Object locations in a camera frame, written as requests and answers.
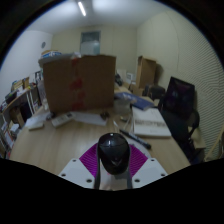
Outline white flat keypad device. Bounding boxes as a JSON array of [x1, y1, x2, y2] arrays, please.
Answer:
[[28, 120, 45, 132]]

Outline blue and white cabinet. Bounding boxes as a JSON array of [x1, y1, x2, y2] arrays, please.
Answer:
[[41, 49, 63, 59]]

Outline white remote control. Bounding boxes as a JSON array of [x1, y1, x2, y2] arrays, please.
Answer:
[[50, 112, 75, 129]]

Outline large brown cardboard box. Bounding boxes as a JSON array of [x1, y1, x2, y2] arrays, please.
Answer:
[[42, 54, 118, 114]]

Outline wall window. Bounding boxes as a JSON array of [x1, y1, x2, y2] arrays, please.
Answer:
[[79, 30, 102, 56]]

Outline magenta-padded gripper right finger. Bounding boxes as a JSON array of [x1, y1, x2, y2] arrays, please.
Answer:
[[125, 143, 168, 190]]

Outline black marker pen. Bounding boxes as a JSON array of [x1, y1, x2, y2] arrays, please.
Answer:
[[119, 128, 153, 150]]

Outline clear glass cup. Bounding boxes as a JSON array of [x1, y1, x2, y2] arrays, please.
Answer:
[[42, 98, 51, 113]]

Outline blue folder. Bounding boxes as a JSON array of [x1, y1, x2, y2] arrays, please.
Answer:
[[114, 91, 155, 111]]

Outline white open notebook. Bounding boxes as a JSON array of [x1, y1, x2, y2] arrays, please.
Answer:
[[131, 105, 173, 139]]

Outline black eyeglasses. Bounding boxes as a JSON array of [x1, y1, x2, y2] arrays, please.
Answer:
[[99, 111, 111, 121]]

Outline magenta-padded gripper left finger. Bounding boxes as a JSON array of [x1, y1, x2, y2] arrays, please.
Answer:
[[58, 143, 102, 190]]

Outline cluttered side desk shelf unit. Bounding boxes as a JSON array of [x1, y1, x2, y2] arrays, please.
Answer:
[[0, 74, 45, 158]]

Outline small open cardboard box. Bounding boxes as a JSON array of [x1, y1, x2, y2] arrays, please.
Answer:
[[134, 55, 158, 90]]

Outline black office chair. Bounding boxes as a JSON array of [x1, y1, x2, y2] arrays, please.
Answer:
[[158, 76, 201, 162]]

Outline black computer mouse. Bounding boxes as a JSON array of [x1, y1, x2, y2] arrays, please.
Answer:
[[96, 132, 132, 176]]

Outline long ceiling light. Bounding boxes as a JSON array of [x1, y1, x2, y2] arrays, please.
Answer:
[[77, 0, 88, 18]]

